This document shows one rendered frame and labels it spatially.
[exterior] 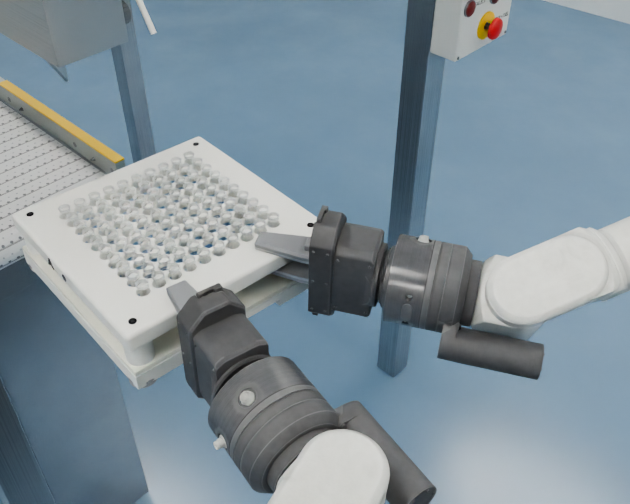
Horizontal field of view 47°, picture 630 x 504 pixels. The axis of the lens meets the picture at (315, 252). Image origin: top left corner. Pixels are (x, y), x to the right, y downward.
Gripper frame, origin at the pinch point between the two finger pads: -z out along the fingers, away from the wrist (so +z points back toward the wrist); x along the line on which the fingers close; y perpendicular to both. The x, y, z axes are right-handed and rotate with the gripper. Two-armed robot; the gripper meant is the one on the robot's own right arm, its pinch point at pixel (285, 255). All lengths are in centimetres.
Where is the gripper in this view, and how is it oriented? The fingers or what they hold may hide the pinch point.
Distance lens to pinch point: 74.7
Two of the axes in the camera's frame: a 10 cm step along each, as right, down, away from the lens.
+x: -0.2, 7.4, 6.8
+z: 9.6, 1.9, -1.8
